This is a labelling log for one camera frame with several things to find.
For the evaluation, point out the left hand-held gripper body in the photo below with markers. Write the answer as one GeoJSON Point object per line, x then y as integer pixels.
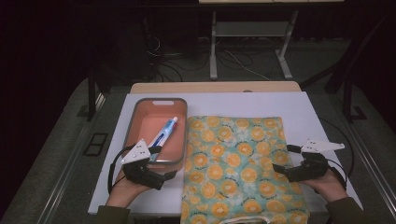
{"type": "Point", "coordinates": [141, 172]}

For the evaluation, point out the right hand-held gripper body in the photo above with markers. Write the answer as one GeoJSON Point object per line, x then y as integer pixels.
{"type": "Point", "coordinates": [309, 166]}

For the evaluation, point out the blue and white toothpaste tube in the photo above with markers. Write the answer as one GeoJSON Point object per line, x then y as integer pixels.
{"type": "Point", "coordinates": [163, 137]}

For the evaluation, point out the orange bin with grey rim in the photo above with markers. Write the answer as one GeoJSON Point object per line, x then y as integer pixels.
{"type": "Point", "coordinates": [155, 124]}

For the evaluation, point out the orange-print cloth bag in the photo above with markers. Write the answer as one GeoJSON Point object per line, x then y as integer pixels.
{"type": "Point", "coordinates": [239, 171]}

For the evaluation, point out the person's left hand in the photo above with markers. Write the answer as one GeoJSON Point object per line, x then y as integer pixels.
{"type": "Point", "coordinates": [126, 191]}

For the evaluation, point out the person's right hand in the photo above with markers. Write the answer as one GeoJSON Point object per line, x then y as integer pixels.
{"type": "Point", "coordinates": [327, 186]}

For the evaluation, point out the white board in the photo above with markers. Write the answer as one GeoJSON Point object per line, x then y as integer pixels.
{"type": "Point", "coordinates": [243, 104]}

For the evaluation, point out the wooden table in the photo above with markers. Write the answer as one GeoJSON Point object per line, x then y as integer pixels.
{"type": "Point", "coordinates": [214, 87]}

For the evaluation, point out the grey metal stand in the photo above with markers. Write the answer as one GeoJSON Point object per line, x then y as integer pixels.
{"type": "Point", "coordinates": [249, 28]}

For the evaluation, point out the black post with foot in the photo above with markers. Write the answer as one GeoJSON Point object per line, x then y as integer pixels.
{"type": "Point", "coordinates": [348, 99]}

